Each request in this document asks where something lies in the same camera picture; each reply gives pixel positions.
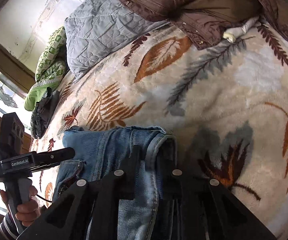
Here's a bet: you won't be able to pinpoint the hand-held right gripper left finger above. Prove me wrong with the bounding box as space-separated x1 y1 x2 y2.
16 145 144 240

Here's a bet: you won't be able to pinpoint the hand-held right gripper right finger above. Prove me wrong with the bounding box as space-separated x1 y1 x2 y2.
156 139 277 240

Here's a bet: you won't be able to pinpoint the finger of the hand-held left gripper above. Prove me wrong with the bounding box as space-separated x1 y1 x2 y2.
31 147 76 173

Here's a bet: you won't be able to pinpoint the blue denim pants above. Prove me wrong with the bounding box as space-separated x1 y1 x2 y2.
52 126 178 240

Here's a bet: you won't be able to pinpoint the person's left forearm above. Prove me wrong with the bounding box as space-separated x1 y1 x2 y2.
0 212 20 240

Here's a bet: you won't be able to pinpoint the dark grey folded pants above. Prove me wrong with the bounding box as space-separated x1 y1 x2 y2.
31 87 60 139

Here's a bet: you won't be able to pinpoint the person's left hand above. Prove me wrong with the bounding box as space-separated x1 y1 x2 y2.
0 185 41 227

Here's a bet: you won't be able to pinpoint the plain green cloth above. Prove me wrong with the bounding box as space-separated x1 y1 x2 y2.
24 81 52 112

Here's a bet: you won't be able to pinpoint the leaf print fleece blanket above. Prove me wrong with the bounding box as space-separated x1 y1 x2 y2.
30 21 288 240

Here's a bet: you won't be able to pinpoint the green patterned quilt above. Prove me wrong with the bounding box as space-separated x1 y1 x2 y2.
35 26 68 90

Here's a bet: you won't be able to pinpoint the grey quilted pillow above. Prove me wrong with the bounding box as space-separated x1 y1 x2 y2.
64 0 171 83

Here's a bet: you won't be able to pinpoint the small white cloth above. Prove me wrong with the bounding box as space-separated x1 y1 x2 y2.
223 16 261 43

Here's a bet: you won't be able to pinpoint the brown jacket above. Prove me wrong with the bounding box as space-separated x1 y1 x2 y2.
106 0 288 50

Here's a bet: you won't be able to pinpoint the thin black cable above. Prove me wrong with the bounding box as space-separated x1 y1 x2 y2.
35 194 54 203

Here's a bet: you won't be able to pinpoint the wooden window frame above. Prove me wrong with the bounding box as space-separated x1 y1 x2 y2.
0 30 35 85

